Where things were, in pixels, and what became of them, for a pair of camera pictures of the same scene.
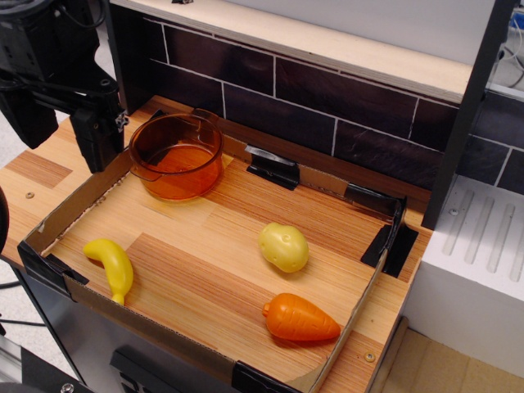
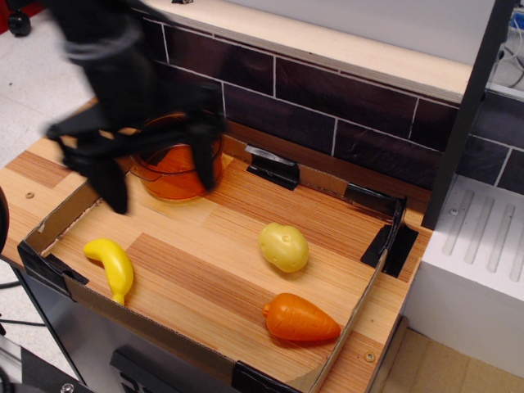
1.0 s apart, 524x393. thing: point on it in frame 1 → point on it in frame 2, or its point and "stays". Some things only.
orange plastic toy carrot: x=295 y=318 stays
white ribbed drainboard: x=470 y=287 stays
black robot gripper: x=64 y=75 → x=133 y=105
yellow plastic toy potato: x=283 y=246 stays
